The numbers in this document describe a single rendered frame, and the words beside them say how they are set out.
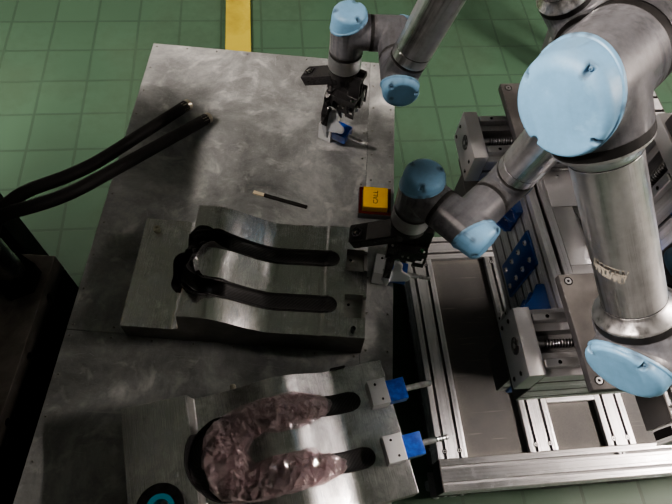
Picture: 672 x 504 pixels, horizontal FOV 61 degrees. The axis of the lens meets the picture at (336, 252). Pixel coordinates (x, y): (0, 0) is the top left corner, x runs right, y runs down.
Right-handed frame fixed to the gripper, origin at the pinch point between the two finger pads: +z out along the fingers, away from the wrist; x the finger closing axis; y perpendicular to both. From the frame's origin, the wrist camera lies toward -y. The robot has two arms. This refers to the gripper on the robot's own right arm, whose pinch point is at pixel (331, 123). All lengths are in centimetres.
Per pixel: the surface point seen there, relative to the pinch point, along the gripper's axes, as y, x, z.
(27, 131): -142, -3, 84
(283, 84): -20.0, 9.2, 4.5
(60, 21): -176, 57, 84
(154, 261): -14, -56, -2
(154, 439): 10, -86, -7
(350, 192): 13.1, -13.9, 4.6
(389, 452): 48, -68, -4
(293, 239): 10.1, -37.1, -3.8
